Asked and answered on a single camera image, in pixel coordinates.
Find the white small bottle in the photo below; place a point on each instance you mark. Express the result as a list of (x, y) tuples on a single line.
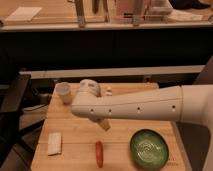
[(109, 91)]

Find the orange carrot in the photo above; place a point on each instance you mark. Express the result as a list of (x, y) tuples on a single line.
[(99, 154)]

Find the green bowl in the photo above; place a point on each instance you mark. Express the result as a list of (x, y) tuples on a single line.
[(149, 150)]

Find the white sponge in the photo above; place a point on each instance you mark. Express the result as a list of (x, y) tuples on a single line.
[(54, 143)]

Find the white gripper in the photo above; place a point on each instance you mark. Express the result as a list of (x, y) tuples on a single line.
[(104, 124)]

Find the white paper sheet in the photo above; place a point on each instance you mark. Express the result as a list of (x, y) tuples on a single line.
[(24, 14)]

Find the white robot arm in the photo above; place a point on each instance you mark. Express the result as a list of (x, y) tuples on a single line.
[(185, 104)]

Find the black chair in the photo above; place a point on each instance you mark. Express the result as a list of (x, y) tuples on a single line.
[(10, 112)]

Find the white paper cup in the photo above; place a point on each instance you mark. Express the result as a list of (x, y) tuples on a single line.
[(63, 90)]

